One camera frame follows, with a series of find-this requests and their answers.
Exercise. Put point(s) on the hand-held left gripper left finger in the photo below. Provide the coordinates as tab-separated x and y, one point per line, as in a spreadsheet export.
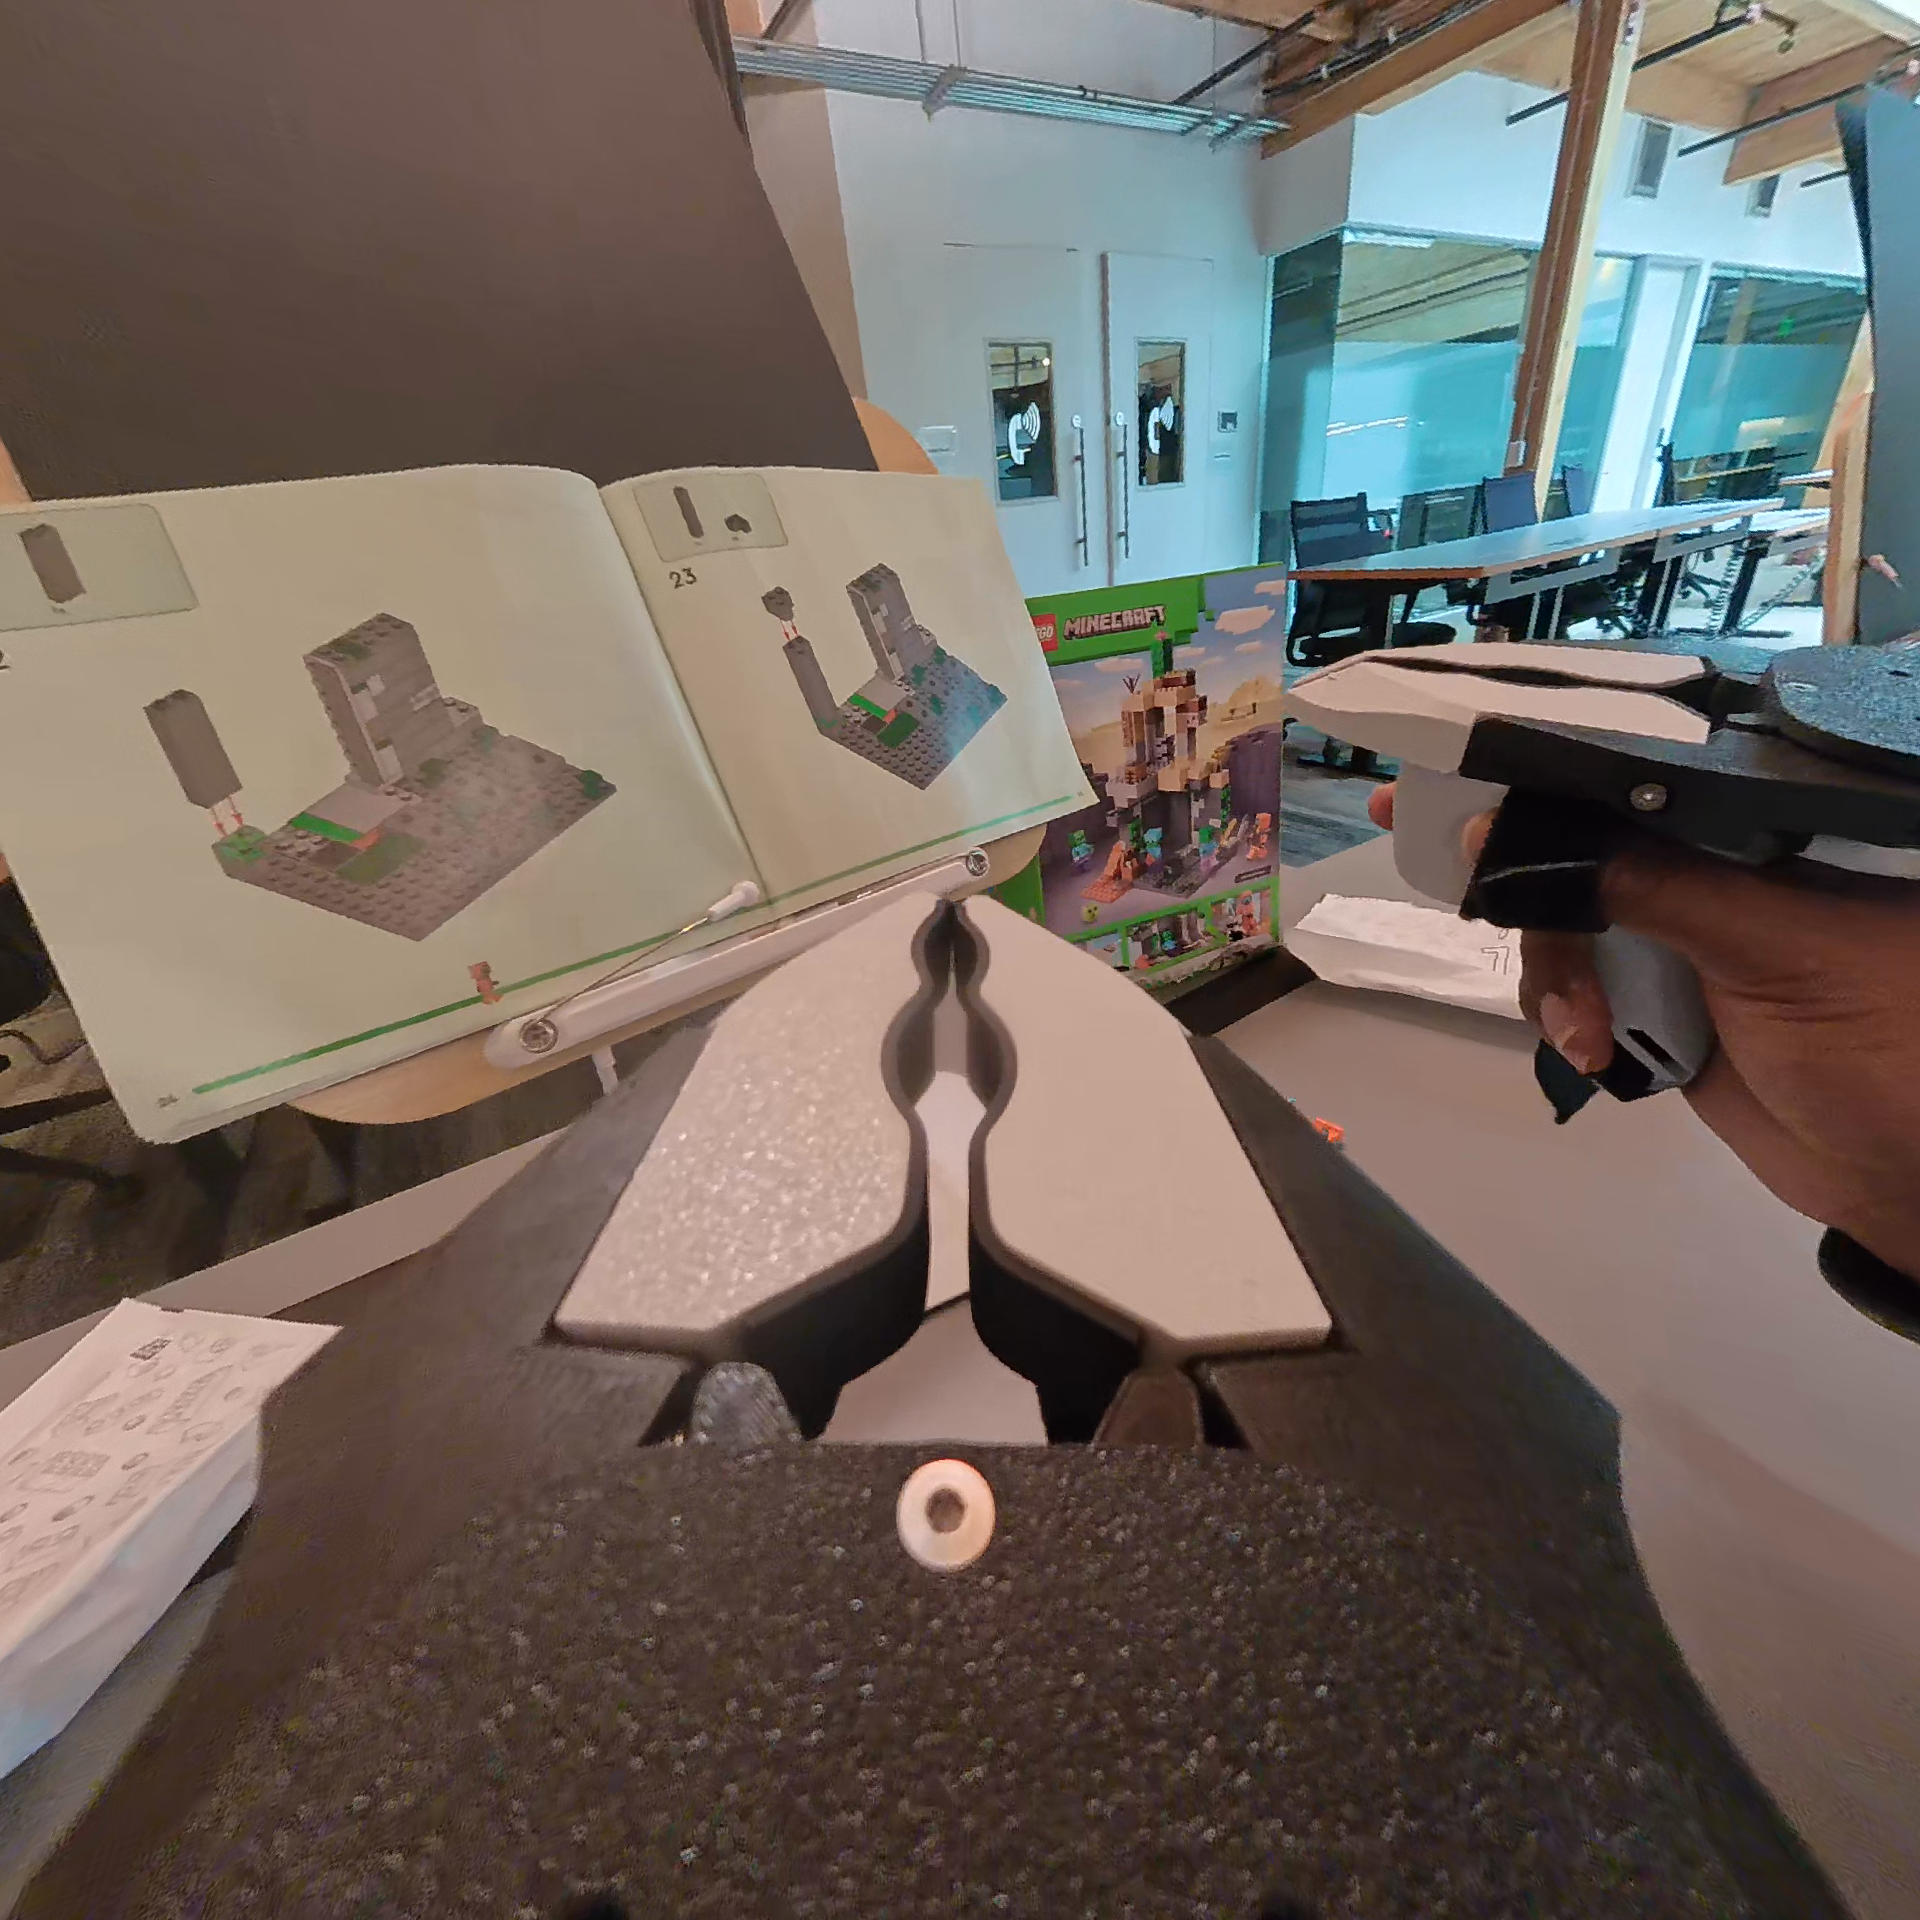
751	1172

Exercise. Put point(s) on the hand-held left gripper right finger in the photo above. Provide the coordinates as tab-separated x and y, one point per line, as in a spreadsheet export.
1140	1172

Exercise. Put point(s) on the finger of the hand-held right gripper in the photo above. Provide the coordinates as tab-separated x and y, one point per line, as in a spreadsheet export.
1395	722
1575	663

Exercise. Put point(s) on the grey desk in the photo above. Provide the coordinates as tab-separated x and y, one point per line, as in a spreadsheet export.
1499	1276

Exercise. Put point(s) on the person's right hand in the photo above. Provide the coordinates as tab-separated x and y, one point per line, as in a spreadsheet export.
1800	1020

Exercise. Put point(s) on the wood-edged office table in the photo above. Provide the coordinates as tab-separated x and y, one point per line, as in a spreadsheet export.
1530	542

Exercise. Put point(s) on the black office chair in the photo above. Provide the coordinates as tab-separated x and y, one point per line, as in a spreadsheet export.
1507	505
1335	547

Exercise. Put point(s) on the white book stand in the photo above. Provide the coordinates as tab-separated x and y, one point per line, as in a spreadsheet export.
675	985

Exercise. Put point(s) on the green toy set box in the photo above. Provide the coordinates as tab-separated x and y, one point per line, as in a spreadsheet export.
1184	780

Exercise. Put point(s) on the white paper bag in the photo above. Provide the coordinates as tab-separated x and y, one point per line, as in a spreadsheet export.
1395	954
106	1500

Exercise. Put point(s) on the dark slanted panel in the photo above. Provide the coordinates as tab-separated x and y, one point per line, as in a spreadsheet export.
1891	375

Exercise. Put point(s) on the open instruction booklet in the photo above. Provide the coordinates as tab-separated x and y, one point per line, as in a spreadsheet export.
495	675

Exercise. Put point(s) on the dark grey partition board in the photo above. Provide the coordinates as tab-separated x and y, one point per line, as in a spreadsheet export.
375	226

